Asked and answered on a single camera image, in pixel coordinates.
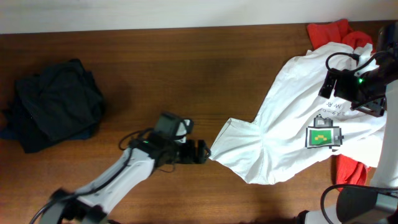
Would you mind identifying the white printed t-shirt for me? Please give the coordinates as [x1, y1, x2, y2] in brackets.
[210, 42, 386, 185]

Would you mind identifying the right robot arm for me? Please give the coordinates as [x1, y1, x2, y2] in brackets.
[295, 22, 397, 224]

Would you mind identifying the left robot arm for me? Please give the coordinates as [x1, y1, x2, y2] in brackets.
[30, 128, 211, 223]

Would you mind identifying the black folded clothes pile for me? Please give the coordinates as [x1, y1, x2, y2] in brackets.
[1, 59, 106, 154]

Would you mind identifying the red t-shirt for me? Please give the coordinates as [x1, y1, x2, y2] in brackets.
[307, 19, 373, 185]

